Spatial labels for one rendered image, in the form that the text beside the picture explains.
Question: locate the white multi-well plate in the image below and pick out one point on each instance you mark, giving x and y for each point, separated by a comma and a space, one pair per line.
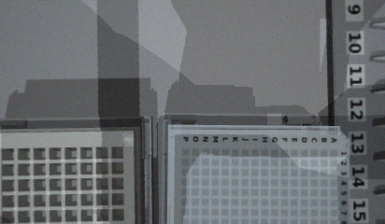
257, 174

